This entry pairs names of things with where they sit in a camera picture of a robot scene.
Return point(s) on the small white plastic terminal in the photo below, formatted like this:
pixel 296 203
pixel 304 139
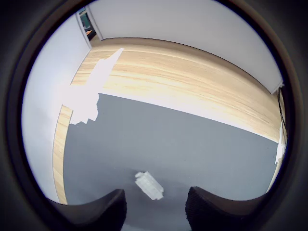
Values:
pixel 149 185

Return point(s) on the dark grey mat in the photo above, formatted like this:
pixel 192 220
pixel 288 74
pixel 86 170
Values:
pixel 168 144

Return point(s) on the white tape piece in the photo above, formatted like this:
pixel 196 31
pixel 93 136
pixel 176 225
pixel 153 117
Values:
pixel 280 151

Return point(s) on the long pale tape strip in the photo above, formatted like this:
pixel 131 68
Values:
pixel 168 109

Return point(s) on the white partition panel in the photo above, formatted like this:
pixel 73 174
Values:
pixel 48 84
pixel 168 24

